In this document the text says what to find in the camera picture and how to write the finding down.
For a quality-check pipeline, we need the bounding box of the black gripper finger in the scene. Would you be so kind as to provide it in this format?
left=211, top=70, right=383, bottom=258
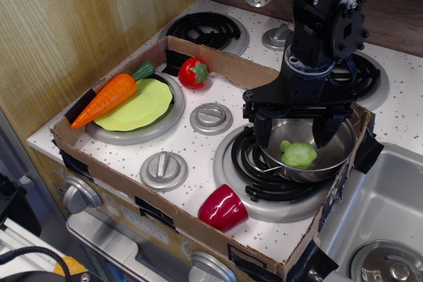
left=312, top=115, right=344, bottom=149
left=254, top=115, right=272, bottom=148

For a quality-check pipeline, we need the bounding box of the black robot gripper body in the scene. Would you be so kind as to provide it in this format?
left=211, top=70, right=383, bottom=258
left=243, top=59, right=354, bottom=122

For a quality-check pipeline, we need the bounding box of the green toy broccoli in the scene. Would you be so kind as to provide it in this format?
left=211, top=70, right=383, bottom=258
left=280, top=140, right=317, bottom=169

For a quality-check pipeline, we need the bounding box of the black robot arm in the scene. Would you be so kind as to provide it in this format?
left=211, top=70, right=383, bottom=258
left=243, top=0, right=369, bottom=147

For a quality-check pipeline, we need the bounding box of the stainless steel pot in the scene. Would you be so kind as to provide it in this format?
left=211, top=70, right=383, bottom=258
left=258, top=110, right=360, bottom=183

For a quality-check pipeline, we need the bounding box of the grey stove knob centre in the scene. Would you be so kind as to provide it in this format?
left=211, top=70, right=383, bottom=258
left=190, top=103, right=233, bottom=135

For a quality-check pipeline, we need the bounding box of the grey stove knob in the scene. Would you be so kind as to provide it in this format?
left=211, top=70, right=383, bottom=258
left=190, top=103, right=233, bottom=135
left=262, top=23, right=293, bottom=52
left=140, top=151, right=188, bottom=192

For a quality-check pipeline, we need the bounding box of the black burner front right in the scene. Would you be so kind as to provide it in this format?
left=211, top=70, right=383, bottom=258
left=212, top=125, right=332, bottom=223

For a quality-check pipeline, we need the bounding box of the grey stove knob back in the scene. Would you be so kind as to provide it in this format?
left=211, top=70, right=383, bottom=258
left=262, top=23, right=293, bottom=52

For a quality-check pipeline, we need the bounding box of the red toy strawberry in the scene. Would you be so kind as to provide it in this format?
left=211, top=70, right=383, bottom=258
left=178, top=57, right=209, bottom=89

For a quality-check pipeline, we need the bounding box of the red toy bell pepper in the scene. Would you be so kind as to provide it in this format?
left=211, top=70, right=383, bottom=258
left=197, top=184, right=249, bottom=232

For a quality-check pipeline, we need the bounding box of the grey toy sink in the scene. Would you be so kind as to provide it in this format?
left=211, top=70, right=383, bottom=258
left=318, top=143, right=422, bottom=281

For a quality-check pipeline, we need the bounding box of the grey stove knob front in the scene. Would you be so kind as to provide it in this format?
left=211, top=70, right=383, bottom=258
left=140, top=151, right=188, bottom=192

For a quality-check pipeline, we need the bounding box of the light green plate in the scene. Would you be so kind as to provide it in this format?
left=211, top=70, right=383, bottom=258
left=94, top=79, right=173, bottom=131

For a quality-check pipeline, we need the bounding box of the metal sink drain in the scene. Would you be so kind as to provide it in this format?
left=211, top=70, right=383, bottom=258
left=348, top=240, right=422, bottom=281

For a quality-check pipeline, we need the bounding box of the orange toy carrot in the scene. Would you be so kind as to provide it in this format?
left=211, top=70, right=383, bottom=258
left=71, top=61, right=155, bottom=129

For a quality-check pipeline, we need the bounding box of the grey oven knob right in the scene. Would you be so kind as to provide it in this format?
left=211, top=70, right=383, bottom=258
left=188, top=250, right=238, bottom=282

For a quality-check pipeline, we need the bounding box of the grey oven knob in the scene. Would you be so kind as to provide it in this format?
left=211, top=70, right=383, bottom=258
left=188, top=250, right=238, bottom=282
left=63, top=176, right=102, bottom=214

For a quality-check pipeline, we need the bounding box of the grey oven knob left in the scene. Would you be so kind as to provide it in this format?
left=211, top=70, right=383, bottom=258
left=63, top=176, right=102, bottom=214

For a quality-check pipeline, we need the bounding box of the yellow tape piece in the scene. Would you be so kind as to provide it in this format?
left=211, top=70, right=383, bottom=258
left=52, top=256, right=87, bottom=277

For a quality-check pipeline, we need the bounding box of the grey burner ring front left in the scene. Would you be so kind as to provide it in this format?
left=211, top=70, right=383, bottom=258
left=85, top=71, right=186, bottom=146

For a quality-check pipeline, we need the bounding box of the grey oven door handle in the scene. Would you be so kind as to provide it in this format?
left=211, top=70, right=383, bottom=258
left=66, top=211, right=173, bottom=282

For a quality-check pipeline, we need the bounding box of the black cable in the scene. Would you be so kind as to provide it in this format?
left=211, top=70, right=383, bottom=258
left=0, top=246, right=72, bottom=282

